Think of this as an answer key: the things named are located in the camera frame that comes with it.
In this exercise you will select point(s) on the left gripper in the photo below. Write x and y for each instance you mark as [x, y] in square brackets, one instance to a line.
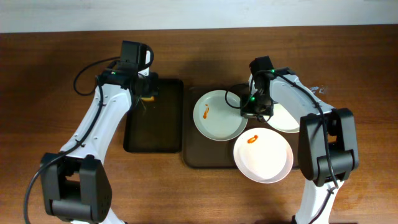
[149, 88]

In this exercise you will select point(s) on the white plate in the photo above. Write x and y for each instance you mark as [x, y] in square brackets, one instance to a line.
[263, 155]
[282, 120]

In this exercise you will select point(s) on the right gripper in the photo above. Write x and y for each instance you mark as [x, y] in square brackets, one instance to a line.
[254, 111]

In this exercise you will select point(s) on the yellow green sponge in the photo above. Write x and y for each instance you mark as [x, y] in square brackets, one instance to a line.
[148, 99]

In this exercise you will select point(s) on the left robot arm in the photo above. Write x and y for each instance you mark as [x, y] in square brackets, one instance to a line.
[75, 186]

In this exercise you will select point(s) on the large brown tray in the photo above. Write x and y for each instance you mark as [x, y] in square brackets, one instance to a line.
[199, 152]

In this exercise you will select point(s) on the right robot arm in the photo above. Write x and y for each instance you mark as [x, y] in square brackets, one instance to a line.
[327, 144]

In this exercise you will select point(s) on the small black tray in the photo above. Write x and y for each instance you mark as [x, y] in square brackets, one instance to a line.
[156, 126]

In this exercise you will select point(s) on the pale green plate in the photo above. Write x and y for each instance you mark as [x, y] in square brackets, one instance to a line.
[218, 119]

